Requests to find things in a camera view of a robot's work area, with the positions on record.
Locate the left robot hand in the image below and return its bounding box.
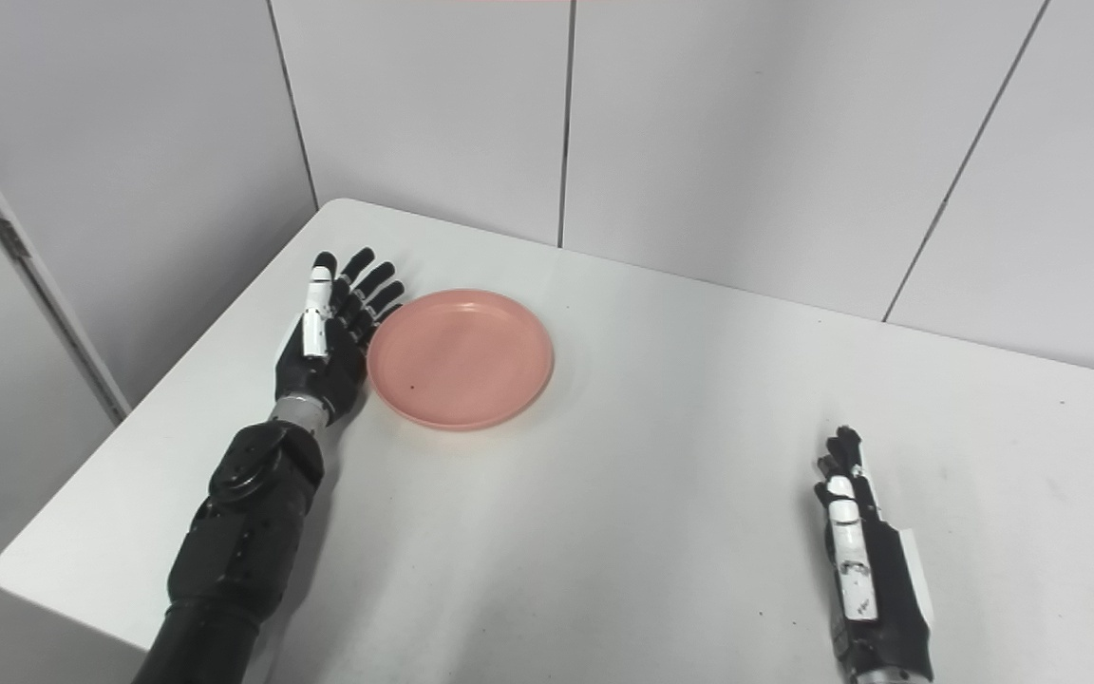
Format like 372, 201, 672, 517
274, 248, 406, 425

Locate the pink round plate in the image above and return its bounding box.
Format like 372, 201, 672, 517
367, 289, 555, 432

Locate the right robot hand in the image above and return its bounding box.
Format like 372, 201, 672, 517
814, 426, 935, 683

